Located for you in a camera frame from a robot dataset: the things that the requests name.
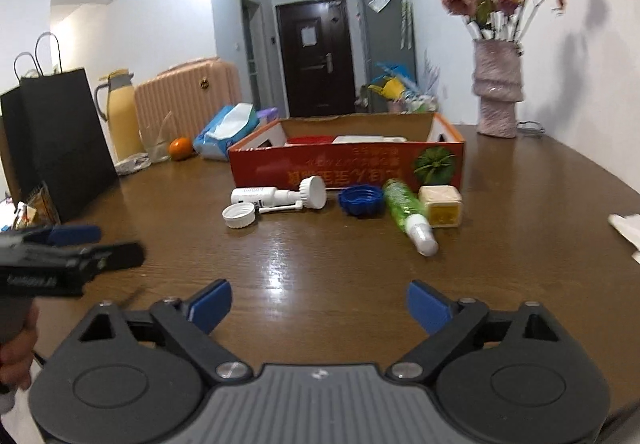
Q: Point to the black wire glasses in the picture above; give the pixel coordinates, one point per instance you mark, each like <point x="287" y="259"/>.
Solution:
<point x="530" y="128"/>

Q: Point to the purple tissue box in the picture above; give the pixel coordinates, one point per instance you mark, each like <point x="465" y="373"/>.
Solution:
<point x="267" y="115"/>

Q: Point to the green spray bottle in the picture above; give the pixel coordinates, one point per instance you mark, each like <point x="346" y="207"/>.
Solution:
<point x="410" y="216"/>

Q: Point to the pink suitcase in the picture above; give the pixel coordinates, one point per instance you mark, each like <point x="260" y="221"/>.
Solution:
<point x="194" y="91"/>

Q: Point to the grey refrigerator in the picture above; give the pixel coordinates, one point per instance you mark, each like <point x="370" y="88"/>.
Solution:
<point x="386" y="33"/>

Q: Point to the black paper bag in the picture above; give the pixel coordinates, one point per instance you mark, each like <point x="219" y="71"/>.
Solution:
<point x="55" y="139"/>

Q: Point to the cream cube clock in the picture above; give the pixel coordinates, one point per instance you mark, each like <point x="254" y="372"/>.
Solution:
<point x="443" y="205"/>

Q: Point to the small white tube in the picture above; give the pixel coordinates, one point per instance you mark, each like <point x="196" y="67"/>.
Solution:
<point x="311" y="194"/>

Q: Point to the yellow thermos bottle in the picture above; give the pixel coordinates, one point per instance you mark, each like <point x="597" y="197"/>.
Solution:
<point x="114" y="101"/>

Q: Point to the red cardboard box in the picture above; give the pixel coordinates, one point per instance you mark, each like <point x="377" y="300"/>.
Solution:
<point x="432" y="155"/>

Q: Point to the pink ribbed vase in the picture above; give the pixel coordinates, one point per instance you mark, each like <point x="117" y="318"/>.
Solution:
<point x="497" y="82"/>

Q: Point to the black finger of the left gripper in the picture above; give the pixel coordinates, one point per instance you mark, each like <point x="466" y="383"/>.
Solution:
<point x="97" y="260"/>

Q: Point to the crumpled white tissue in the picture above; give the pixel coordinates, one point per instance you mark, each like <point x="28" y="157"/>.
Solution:
<point x="629" y="228"/>

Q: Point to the red white lint brush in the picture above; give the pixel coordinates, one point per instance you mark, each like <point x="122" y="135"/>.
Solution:
<point x="342" y="139"/>

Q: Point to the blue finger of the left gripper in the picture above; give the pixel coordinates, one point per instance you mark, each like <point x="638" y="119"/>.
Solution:
<point x="72" y="234"/>

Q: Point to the yellow watering can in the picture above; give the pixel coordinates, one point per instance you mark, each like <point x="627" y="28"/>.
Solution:
<point x="392" y="89"/>

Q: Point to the snack packet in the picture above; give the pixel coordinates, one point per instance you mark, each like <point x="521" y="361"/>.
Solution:
<point x="37" y="210"/>

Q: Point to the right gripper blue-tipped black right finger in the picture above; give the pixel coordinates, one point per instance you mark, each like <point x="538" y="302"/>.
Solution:
<point x="502" y="376"/>

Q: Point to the clear glass cup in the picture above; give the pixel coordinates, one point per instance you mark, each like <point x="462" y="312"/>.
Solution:
<point x="156" y="139"/>

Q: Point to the orange fruit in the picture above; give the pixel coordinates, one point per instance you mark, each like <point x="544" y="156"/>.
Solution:
<point x="181" y="149"/>

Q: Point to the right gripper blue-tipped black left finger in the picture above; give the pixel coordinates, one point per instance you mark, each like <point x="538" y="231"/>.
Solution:
<point x="125" y="376"/>

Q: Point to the white jar lid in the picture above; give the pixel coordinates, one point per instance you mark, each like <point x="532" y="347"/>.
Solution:
<point x="240" y="215"/>

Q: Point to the person's left hand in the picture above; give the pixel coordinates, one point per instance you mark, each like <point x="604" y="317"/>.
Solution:
<point x="18" y="354"/>

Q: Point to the blue bottle cap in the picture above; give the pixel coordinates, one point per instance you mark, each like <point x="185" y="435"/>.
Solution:
<point x="362" y="201"/>

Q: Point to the blue tissue pack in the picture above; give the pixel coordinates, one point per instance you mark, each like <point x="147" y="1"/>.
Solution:
<point x="229" y="126"/>

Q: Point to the dark entrance door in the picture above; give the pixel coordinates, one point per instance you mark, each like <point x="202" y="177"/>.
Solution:
<point x="316" y="53"/>

